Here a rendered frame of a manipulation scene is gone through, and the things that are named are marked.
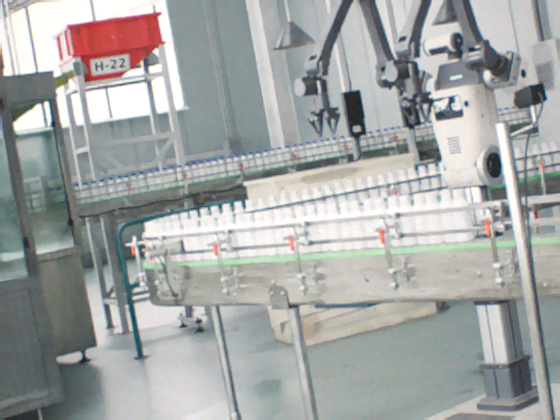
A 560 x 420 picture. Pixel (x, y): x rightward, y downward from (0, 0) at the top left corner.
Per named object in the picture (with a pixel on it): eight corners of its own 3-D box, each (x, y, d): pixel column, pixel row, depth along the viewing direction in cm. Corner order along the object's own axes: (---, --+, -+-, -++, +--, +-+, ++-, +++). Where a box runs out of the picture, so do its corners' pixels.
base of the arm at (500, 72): (496, 55, 438) (491, 84, 434) (482, 46, 433) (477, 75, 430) (515, 51, 431) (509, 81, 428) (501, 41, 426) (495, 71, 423)
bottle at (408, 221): (417, 243, 396) (408, 194, 395) (424, 243, 390) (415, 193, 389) (400, 246, 394) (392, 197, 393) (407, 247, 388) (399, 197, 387)
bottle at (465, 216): (468, 242, 369) (459, 189, 369) (453, 243, 374) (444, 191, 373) (479, 238, 374) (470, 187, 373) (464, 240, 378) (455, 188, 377)
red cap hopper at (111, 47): (121, 334, 1059) (65, 24, 1044) (102, 328, 1126) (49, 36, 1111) (217, 313, 1093) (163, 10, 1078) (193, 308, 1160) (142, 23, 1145)
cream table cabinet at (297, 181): (401, 308, 926) (375, 157, 919) (440, 312, 868) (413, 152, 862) (271, 340, 885) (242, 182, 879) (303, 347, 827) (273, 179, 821)
